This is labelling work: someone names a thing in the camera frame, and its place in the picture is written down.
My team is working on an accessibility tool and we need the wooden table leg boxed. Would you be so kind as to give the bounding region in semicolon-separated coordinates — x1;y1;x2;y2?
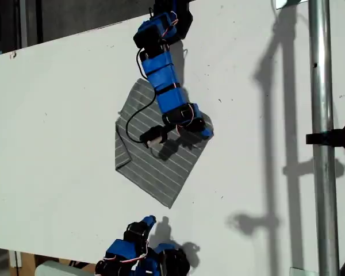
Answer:
8;250;37;270

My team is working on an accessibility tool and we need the black clamp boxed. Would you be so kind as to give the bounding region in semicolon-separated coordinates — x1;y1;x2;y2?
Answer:
305;122;345;152

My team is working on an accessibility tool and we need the steel post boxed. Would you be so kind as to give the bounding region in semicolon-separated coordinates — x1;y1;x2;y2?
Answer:
308;0;340;276

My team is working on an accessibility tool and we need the black camera cable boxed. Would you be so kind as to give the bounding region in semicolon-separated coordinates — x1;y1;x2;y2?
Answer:
125;47;158;143

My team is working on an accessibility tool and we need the grey striped towel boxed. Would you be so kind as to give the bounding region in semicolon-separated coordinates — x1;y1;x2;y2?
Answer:
114;78;214;209

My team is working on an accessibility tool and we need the white box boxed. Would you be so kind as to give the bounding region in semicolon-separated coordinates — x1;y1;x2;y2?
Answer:
35;260;97;276

